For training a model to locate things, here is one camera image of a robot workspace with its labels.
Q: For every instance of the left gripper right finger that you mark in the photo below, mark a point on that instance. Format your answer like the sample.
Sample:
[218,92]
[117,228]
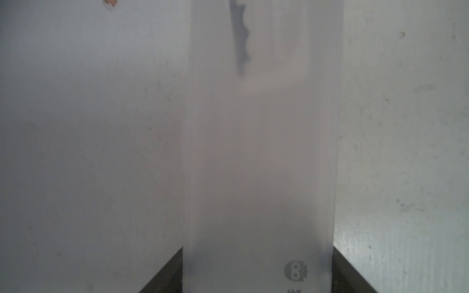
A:
[345,278]

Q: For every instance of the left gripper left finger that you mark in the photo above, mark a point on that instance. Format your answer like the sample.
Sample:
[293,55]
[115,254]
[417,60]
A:
[169,279]

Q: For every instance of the clear pencil case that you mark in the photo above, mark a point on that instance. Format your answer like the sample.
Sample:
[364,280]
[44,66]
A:
[260,146]

